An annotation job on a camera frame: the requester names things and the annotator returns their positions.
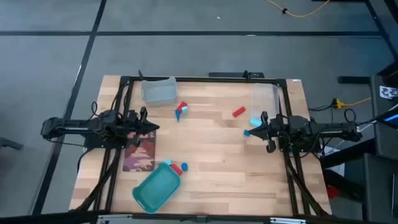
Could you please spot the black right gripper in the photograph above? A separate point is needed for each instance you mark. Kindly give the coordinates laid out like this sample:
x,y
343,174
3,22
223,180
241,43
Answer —
x,y
276,130

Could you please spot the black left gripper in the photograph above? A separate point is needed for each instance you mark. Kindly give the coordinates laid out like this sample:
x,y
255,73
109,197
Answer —
x,y
136,124

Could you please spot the light teal rectangular block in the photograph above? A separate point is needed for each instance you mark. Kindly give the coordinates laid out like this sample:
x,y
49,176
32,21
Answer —
x,y
255,122

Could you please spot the small blue block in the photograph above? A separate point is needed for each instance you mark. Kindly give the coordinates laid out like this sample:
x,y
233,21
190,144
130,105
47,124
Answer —
x,y
246,133

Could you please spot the blue triangle block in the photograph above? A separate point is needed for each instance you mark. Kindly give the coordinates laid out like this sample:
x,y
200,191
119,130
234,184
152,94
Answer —
x,y
177,115

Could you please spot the tall light teal block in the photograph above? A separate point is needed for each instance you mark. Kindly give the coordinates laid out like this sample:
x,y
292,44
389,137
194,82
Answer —
x,y
185,109

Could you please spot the blue cylinder block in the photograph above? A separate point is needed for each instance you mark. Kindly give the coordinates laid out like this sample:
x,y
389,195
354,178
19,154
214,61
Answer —
x,y
184,166

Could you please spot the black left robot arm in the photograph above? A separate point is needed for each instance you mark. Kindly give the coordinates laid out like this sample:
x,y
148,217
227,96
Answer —
x,y
77,126

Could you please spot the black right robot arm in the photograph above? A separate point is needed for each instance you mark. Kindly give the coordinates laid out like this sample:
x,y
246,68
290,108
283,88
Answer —
x,y
326,132

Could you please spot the maroon patterned card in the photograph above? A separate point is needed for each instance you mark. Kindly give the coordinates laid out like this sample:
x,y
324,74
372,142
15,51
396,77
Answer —
x,y
141,155

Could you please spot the clear plastic bin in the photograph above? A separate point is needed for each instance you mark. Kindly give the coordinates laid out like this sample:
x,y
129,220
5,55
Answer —
x,y
264,99
158,91

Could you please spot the small light teal block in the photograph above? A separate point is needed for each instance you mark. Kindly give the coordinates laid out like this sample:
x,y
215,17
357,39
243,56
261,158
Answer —
x,y
168,162

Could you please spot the thick red block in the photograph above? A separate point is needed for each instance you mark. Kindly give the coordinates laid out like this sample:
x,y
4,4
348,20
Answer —
x,y
176,170

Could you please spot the large teal bowl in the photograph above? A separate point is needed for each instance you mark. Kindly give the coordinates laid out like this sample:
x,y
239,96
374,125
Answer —
x,y
157,188

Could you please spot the red floor object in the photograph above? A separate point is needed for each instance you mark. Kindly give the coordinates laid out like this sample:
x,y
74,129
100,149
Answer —
x,y
332,192

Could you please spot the black stand foot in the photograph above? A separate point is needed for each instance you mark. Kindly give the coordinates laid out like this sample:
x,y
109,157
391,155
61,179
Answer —
x,y
354,80

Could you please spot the black equipment cart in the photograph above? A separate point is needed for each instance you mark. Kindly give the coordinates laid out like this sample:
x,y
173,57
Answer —
x,y
385,140

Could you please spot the black metal beam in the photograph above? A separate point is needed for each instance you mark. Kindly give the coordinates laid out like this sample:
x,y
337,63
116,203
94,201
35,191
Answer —
x,y
62,217

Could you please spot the white printed tag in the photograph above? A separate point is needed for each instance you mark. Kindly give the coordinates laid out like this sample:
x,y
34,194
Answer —
x,y
388,92

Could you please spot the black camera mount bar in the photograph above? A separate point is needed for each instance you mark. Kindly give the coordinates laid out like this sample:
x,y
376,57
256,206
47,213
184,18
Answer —
x,y
236,74

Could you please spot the black table frame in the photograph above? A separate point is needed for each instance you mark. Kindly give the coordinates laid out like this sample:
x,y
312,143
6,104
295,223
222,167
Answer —
x,y
192,79

